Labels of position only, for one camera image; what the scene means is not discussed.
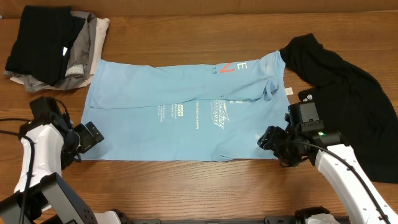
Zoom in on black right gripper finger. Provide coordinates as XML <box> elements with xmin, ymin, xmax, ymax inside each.
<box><xmin>257</xmin><ymin>136</ymin><xmax>275</xmax><ymax>151</ymax></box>
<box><xmin>264</xmin><ymin>126</ymin><xmax>285</xmax><ymax>139</ymax></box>

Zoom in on light blue printed t-shirt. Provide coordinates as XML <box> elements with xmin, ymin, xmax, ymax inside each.
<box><xmin>82</xmin><ymin>51</ymin><xmax>289</xmax><ymax>161</ymax></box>

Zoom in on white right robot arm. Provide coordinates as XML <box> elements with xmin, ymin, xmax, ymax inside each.
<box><xmin>257</xmin><ymin>125</ymin><xmax>397</xmax><ymax>223</ymax></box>

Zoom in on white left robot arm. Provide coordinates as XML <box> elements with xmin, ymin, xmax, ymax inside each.
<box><xmin>1</xmin><ymin>124</ymin><xmax>121</xmax><ymax>224</ymax></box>

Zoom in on grey folded garment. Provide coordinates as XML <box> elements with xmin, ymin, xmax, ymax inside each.
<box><xmin>4</xmin><ymin>11</ymin><xmax>97</xmax><ymax>92</ymax></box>

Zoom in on black garment on right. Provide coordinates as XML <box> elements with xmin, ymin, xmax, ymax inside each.
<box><xmin>280</xmin><ymin>34</ymin><xmax>397</xmax><ymax>184</ymax></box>

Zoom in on black folded garment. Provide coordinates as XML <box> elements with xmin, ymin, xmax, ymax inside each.
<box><xmin>5</xmin><ymin>6</ymin><xmax>86</xmax><ymax>86</ymax></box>

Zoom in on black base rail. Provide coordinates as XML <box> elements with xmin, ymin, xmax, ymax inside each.
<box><xmin>129</xmin><ymin>215</ymin><xmax>302</xmax><ymax>224</ymax></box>

